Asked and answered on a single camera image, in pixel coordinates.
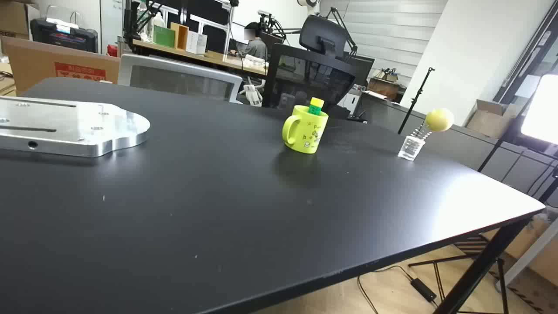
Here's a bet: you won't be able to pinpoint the yellow-green mug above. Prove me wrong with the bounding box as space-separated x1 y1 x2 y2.
281 103 331 157

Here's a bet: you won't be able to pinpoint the black office chair with headrest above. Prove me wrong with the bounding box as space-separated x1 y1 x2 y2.
262 12 377 115

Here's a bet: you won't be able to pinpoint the seated person with dark hair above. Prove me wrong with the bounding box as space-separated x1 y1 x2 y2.
241 21 270 61

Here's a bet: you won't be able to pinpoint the wooden office desk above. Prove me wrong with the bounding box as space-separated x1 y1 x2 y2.
131 39 270 79

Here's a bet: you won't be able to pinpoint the clear cup with QR code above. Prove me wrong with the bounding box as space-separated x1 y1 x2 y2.
396 135 427 162

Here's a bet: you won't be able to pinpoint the grey mesh office chair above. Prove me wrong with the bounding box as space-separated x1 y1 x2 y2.
117 53 244 105

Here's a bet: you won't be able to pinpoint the black thin stand pole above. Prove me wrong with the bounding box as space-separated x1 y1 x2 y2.
396 65 438 136

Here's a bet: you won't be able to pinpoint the orange upright box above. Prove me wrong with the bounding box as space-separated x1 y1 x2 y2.
169 21 192 53

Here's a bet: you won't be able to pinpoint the yellow ball on stick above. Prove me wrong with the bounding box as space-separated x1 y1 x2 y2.
415 107 455 143

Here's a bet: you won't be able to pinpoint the green box on desk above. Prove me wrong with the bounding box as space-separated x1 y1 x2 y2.
152 25 178 51

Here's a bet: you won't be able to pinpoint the grey low cabinet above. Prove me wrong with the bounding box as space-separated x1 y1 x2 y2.
352 91 558 203

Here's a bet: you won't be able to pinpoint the black power adapter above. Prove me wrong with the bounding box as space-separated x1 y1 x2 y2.
408 278 438 305

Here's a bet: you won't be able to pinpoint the small open cardboard box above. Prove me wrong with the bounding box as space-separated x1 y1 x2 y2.
464 98 509 140

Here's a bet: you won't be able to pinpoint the black floor stand legs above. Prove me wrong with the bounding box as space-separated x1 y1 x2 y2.
406 232 513 314

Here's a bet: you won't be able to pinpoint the black table leg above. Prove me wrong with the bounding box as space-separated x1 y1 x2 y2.
433 216 534 314

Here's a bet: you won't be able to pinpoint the black equipment case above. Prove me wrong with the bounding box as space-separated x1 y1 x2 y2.
30 16 100 54

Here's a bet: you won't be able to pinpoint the cardboard box with red label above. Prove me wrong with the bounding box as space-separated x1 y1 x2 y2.
0 35 122 98

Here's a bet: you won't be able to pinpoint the black floor cable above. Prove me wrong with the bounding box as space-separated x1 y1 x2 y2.
354 264 415 314

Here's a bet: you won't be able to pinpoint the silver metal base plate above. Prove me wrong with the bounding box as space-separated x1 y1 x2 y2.
0 94 152 159

